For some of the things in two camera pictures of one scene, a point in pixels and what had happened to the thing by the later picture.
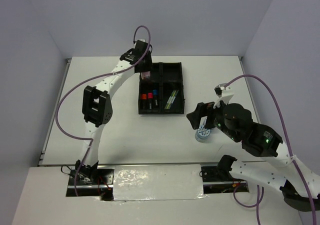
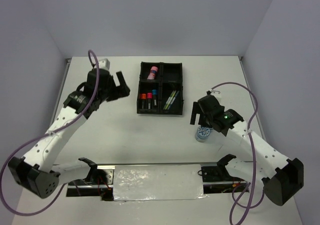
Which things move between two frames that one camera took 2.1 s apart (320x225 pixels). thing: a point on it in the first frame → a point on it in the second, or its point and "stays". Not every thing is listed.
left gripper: x=149 y=66 → x=119 y=91
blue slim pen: x=175 y=96 stays
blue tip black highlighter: x=156 y=101 stays
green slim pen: x=172 y=96 stays
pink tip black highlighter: x=150 y=104 stays
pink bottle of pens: x=145 y=75 → x=153 y=71
